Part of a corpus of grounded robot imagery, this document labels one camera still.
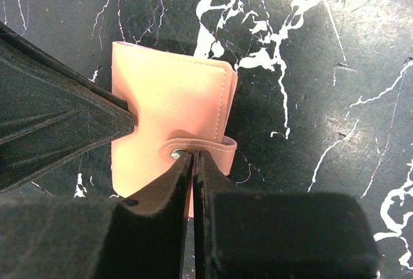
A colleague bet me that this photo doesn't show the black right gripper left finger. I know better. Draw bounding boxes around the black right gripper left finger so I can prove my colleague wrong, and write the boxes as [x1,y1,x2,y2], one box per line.
[1,152,192,278]

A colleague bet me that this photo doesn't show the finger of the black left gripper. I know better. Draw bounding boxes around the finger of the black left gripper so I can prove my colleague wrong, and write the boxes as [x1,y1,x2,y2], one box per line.
[1,25,135,192]

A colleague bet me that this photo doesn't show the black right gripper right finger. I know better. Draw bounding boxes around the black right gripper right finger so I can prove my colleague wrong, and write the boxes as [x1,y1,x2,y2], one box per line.
[193,150,381,278]

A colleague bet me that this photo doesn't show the pink leather card holder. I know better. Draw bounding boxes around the pink leather card holder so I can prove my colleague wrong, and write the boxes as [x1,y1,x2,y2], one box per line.
[111,41,237,198]

